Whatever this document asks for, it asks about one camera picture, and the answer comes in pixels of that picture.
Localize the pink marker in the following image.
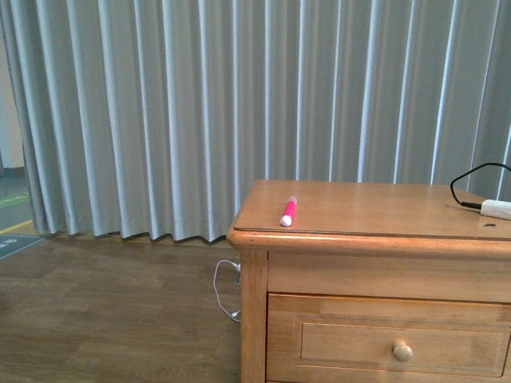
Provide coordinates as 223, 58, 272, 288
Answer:
279, 195, 298, 227

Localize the wooden top drawer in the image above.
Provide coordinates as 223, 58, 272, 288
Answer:
266, 294, 510, 382

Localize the round wooden drawer knob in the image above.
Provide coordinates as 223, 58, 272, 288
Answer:
392, 341, 414, 362

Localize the metal floor outlet box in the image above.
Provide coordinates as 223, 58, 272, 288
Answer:
234, 264, 241, 285

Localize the grey pleated curtain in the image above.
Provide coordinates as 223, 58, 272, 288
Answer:
1, 1, 510, 240

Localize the wooden nightstand cabinet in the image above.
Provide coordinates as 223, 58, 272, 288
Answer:
228, 180, 510, 382

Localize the grey floor sign mat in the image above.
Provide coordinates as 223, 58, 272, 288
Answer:
0, 235, 44, 260

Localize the white charging cable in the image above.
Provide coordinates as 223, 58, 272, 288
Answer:
212, 259, 242, 322

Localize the black cable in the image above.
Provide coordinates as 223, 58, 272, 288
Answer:
450, 162, 511, 211

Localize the white wrapped cable plug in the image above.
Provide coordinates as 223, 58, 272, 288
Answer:
481, 199, 511, 220

